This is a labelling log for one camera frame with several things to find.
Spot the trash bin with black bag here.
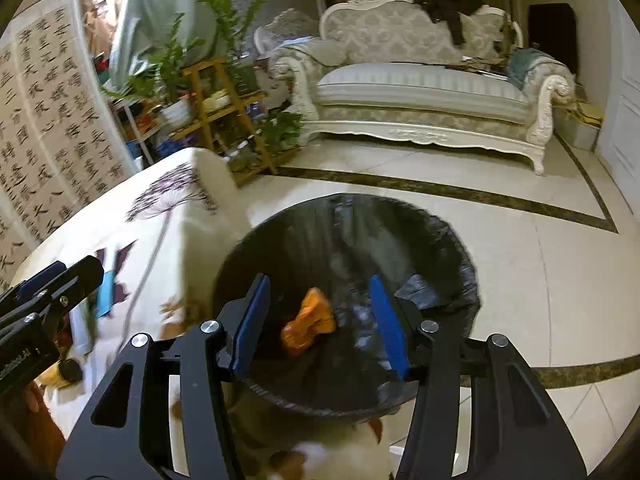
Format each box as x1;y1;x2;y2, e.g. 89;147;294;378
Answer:
210;192;483;421

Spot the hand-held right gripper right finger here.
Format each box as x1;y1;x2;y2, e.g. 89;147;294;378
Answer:
369;275;586;480

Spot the calligraphy wall hanging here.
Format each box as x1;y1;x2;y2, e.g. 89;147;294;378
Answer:
0;0;143;286

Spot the grey storage box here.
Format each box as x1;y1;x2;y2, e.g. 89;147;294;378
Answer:
552;100;604;152

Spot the potted plant in white pot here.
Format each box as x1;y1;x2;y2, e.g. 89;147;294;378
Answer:
102;12;203;130

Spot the blue plastic crate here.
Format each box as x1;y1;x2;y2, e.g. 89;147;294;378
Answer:
165;130;202;155

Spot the yellow flower pot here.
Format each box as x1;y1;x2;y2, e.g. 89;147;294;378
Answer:
202;91;232;112

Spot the person's left forearm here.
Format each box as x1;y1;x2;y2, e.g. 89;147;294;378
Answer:
17;385;68;466

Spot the floral printed tablecloth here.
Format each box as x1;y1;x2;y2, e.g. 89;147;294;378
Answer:
10;147;251;480

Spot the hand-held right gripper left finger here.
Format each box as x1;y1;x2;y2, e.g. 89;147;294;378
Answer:
55;274;271;480

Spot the ornate cream sofa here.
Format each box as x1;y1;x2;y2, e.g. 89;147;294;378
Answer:
272;0;576;176

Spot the wooden plant stand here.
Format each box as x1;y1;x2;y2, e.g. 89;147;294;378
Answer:
181;57;278;177

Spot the grey-green curtain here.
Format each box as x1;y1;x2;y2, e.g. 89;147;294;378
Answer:
107;0;236;91

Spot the white squeeze tube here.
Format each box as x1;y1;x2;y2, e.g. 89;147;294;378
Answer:
69;305;97;357

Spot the tall green leafy plant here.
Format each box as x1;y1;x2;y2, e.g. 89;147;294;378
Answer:
197;0;267;96

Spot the orange wrapper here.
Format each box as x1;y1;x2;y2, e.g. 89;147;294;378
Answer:
281;287;337;357

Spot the black garment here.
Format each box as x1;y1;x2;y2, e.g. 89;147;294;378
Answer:
414;0;493;46

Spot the teal blanket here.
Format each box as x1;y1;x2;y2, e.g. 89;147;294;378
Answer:
505;47;556;91

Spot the small green floor plant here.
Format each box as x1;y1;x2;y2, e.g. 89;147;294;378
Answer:
260;110;304;155

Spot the white door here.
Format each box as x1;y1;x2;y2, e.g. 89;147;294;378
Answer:
595;0;640;201

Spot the pile of papers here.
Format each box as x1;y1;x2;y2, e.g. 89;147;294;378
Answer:
445;55;511;81

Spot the white metal shelf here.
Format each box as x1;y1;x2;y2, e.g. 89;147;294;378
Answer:
110;99;162;167

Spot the blue and white tube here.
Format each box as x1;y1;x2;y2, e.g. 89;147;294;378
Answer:
96;270;117;318

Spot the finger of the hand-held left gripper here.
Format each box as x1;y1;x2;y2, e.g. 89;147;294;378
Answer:
0;261;68;321
0;256;104;346

